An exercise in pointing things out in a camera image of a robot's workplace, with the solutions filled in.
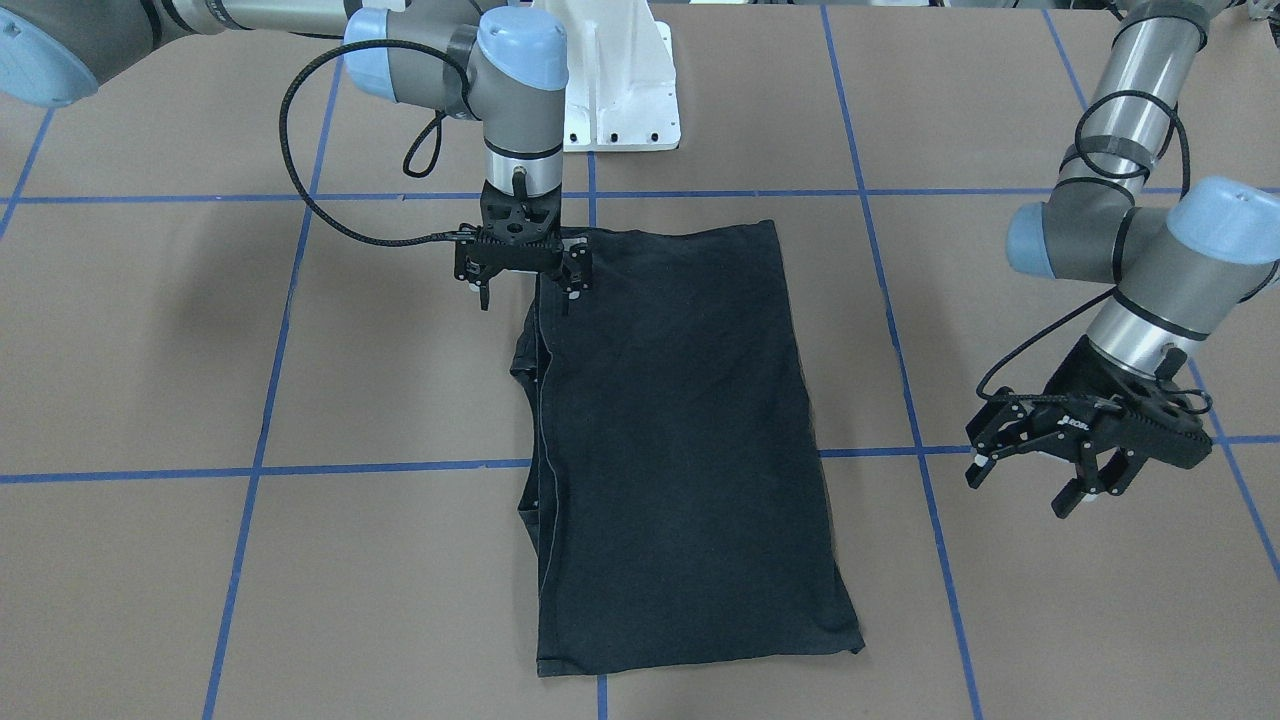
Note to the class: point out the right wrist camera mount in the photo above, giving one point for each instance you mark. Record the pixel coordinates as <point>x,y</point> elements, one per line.
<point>516,246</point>

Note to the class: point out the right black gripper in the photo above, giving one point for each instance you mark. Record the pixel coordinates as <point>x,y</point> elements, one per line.
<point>472,270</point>

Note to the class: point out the black graphic t-shirt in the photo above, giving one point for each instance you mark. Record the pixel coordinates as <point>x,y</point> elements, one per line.
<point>675,498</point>

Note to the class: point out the white pedestal column base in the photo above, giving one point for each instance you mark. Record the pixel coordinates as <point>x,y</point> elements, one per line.
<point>622,93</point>

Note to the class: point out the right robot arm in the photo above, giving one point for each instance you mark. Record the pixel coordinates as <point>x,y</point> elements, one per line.
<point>504,66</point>

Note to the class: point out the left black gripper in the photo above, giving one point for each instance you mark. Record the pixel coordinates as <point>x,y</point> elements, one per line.
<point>1072,398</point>

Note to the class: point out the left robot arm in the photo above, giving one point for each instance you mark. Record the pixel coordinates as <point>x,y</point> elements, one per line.
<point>1171,275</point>

